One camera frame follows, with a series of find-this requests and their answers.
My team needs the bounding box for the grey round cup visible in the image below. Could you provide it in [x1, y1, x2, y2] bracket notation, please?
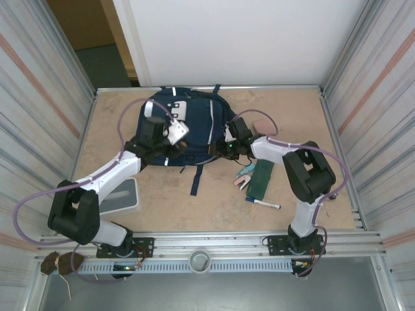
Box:
[188, 249, 213, 275]

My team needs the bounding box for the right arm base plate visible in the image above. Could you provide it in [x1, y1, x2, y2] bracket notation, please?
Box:
[265, 234, 326, 257]

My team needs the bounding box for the brown cloth bundle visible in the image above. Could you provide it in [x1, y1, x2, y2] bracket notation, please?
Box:
[40, 251, 86, 277]

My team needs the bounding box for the navy blue backpack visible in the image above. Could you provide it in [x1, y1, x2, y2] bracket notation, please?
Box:
[135, 84, 240, 197]

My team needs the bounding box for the aluminium table edge rail thin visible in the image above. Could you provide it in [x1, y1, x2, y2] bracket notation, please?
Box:
[95, 84, 325, 93]

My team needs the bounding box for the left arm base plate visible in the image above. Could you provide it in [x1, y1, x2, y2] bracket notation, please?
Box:
[95, 236, 155, 259]

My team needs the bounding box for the white grey plastic bin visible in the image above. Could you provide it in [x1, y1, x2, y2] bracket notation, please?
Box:
[98, 177, 143, 216]

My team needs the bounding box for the pink eraser block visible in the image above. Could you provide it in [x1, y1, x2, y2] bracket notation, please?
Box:
[252, 120, 274, 135]

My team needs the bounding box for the slotted cable tray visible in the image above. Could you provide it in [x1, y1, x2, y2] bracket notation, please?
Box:
[78, 260, 293, 275]

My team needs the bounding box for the aluminium table edge rail wide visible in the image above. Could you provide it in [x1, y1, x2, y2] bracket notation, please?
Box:
[38, 230, 387, 257]

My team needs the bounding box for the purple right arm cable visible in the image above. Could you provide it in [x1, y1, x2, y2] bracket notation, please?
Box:
[234, 109, 350, 279]

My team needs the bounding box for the white marker with blue cap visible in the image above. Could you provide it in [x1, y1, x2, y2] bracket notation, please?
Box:
[244, 196, 282, 210]

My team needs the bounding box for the pink and white stapler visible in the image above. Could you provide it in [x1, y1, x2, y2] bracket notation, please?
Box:
[233, 174, 252, 190]

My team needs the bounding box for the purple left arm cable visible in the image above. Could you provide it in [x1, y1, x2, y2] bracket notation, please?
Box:
[12, 98, 178, 284]

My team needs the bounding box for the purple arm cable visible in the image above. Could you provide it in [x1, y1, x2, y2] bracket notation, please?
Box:
[234, 109, 350, 279]
[12, 98, 178, 284]

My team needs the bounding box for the green pencil case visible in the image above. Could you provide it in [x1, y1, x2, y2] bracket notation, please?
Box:
[245, 159, 274, 200]

